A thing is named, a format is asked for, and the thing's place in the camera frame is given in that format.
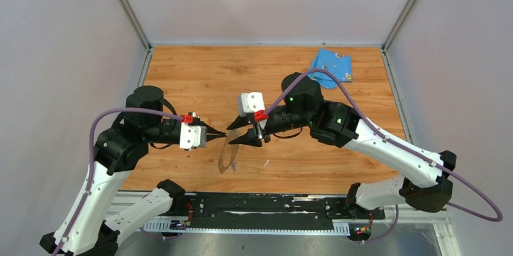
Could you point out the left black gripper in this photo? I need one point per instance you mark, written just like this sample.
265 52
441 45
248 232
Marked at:
208 129

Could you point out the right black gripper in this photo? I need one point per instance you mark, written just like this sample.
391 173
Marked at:
252 137

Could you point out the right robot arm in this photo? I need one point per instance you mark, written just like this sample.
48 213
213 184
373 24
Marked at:
422 179

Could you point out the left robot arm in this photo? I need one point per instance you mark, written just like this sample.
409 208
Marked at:
146 119

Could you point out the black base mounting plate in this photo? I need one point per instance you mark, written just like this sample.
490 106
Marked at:
221 211

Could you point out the folded blue cloth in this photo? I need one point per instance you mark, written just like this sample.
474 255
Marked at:
337 64

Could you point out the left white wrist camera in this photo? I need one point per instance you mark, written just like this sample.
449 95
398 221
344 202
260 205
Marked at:
192 136

